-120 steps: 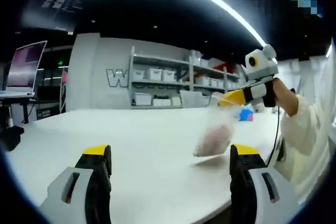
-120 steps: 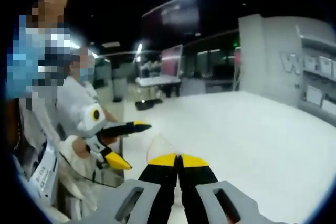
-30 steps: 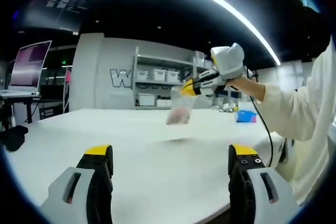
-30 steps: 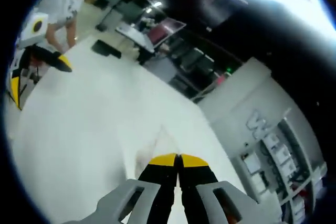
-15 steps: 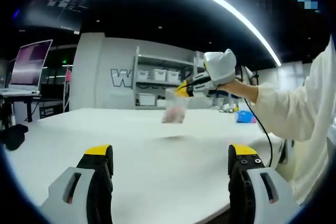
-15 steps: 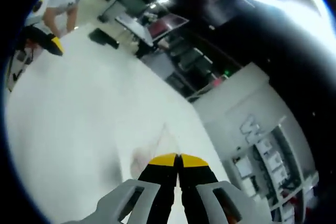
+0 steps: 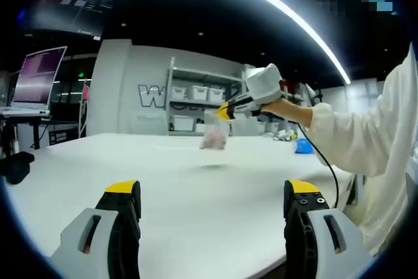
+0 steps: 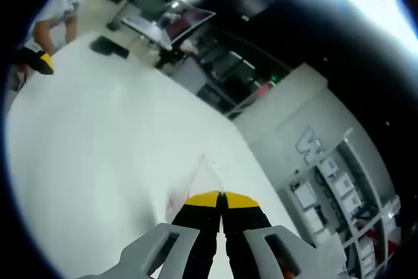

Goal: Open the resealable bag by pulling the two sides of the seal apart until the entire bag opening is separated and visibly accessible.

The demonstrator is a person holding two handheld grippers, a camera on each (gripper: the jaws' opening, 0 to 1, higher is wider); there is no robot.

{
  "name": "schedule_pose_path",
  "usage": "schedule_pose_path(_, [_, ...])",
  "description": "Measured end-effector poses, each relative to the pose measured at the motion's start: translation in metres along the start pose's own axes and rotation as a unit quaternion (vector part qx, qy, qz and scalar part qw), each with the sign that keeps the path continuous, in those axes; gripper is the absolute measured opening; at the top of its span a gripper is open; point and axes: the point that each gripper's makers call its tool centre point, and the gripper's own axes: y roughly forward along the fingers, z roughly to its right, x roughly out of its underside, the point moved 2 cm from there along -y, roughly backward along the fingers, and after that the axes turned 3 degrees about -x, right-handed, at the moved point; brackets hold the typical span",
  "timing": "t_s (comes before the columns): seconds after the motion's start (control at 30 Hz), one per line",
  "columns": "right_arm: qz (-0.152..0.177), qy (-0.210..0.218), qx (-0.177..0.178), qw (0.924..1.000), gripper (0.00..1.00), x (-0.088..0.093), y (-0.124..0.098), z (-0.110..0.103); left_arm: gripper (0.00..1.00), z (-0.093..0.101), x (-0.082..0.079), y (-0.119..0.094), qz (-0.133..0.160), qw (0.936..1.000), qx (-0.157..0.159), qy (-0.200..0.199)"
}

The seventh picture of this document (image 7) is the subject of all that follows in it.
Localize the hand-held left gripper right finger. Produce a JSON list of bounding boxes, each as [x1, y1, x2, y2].
[[283, 179, 376, 279]]

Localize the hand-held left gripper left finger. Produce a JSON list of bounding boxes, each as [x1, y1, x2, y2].
[[48, 180, 142, 279]]

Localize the clear resealable bag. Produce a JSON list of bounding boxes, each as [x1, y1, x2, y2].
[[199, 108, 229, 151]]

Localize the person's right hand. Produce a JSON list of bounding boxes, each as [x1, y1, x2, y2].
[[260, 95, 297, 120]]

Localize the group of white storage bins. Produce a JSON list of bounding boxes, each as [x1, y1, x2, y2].
[[172, 84, 278, 135]]

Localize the white yellow device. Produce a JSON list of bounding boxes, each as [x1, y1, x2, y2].
[[272, 128, 298, 142]]

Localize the grey metal shelf rack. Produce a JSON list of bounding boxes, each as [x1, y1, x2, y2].
[[166, 56, 281, 137]]

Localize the blue pink packet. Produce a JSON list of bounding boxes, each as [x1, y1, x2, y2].
[[293, 138, 315, 155]]

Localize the ceiling light strip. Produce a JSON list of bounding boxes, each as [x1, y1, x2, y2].
[[96, 0, 353, 84]]

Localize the person in white coat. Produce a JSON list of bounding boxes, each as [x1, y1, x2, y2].
[[355, 42, 418, 257]]

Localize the black cloth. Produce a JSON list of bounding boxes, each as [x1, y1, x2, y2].
[[0, 151, 35, 185]]

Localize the black sign board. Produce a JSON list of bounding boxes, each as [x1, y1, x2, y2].
[[48, 130, 79, 146]]

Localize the grey monitor desk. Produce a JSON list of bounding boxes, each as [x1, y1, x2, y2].
[[0, 105, 53, 149]]

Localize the hanging dark display screen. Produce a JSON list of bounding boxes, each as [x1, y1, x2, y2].
[[19, 0, 129, 40]]

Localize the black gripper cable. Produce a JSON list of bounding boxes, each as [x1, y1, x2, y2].
[[297, 123, 340, 210]]

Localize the white wall lettering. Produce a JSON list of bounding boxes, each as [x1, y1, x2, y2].
[[138, 83, 170, 108]]

